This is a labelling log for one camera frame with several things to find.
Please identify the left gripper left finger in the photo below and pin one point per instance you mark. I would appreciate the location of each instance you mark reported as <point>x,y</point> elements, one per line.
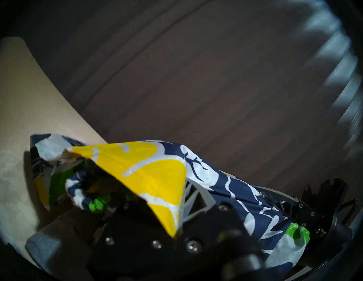
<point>136,212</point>

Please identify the floral print shorts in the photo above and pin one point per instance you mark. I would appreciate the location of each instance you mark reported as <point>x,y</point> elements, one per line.
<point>158,170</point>

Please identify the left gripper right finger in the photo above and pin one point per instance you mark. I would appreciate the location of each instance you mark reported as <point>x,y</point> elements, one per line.
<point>198,201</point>

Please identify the tall dark leafy plant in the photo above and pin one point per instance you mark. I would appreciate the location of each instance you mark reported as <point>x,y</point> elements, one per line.
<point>307,194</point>

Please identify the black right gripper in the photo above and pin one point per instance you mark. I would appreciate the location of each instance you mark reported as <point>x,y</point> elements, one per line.
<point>326,218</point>

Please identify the grey shorts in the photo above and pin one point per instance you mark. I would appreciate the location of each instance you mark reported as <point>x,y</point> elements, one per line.
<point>51,249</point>

